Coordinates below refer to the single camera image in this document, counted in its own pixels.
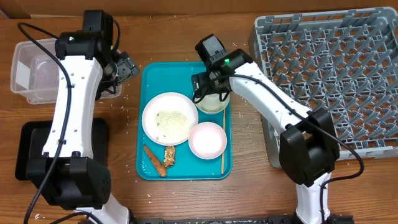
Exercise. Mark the grey dishwasher rack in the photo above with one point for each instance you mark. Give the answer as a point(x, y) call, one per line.
point(342, 61)

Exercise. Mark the black plastic tray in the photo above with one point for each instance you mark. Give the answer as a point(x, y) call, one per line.
point(34, 135)

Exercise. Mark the large pink plate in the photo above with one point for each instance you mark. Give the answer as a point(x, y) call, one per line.
point(168, 118)

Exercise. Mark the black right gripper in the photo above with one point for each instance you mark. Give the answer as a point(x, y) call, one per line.
point(203, 87)

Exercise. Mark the white cup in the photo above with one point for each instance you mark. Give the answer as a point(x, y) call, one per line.
point(212, 102)

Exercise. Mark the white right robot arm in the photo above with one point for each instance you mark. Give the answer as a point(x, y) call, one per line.
point(308, 147)

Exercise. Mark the wooden chopstick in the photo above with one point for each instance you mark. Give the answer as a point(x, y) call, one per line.
point(224, 141)

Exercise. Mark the clear plastic bin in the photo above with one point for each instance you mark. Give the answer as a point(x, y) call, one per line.
point(36, 76)

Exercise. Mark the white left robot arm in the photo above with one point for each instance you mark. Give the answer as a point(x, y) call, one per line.
point(66, 174)

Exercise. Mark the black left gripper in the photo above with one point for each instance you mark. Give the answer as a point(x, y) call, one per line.
point(126, 67)

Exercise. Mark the brown sausage piece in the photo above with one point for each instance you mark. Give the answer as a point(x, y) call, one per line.
point(159, 167)

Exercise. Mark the teal plastic tray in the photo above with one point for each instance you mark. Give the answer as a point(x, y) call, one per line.
point(163, 77)

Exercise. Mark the brown food scrap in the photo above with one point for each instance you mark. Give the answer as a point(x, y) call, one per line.
point(169, 156)

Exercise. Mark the light green bowl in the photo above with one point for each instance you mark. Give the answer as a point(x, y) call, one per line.
point(223, 97)

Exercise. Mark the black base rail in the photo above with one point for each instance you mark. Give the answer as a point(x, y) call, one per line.
point(281, 219)

